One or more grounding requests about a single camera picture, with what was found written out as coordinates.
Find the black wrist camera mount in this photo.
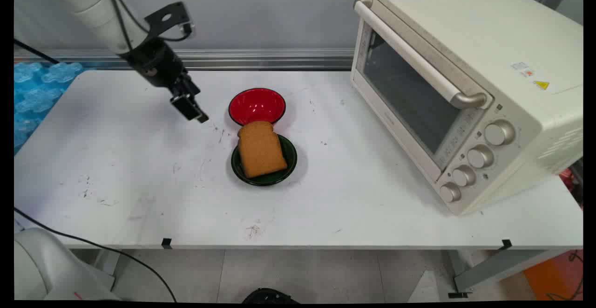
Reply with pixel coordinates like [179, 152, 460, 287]
[144, 1, 196, 39]

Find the black cable to floor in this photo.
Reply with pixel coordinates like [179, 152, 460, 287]
[14, 207, 178, 302]

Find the aluminium rail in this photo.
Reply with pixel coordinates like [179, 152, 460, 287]
[14, 48, 356, 71]

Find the cream oven door handle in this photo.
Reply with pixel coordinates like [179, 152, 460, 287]
[353, 0, 488, 110]

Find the black round floor object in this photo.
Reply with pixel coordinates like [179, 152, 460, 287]
[242, 287, 299, 304]

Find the grey table leg brace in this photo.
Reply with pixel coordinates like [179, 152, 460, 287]
[448, 249, 559, 299]

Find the white table leg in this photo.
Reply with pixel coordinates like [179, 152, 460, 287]
[95, 249, 122, 291]

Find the red bowl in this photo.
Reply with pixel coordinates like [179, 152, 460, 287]
[228, 88, 286, 126]

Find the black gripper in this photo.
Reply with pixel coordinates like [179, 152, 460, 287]
[119, 37, 210, 124]

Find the thin black cable by rail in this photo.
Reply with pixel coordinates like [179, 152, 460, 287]
[14, 39, 60, 64]

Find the large silver oven knob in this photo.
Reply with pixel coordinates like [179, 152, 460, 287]
[484, 120, 516, 146]

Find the white label sticker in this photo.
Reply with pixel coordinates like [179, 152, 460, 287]
[510, 61, 536, 77]

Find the red object behind oven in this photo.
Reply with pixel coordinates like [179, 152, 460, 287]
[559, 168, 577, 193]

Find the blue bubble wrap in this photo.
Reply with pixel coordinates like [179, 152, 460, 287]
[14, 62, 85, 148]

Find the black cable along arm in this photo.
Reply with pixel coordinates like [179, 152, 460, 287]
[102, 0, 192, 43]

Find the orange floor mat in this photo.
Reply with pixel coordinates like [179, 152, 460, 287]
[523, 251, 583, 302]

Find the brown toast bread slice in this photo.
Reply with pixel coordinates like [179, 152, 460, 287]
[237, 121, 288, 179]

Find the cream toaster oven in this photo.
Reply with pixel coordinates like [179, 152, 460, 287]
[350, 0, 583, 216]

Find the dark green bowl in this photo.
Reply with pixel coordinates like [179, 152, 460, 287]
[231, 133, 298, 187]

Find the glass oven door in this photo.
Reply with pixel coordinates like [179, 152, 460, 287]
[351, 17, 471, 183]

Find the white triangular table bracket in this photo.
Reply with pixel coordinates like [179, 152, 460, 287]
[407, 270, 441, 303]

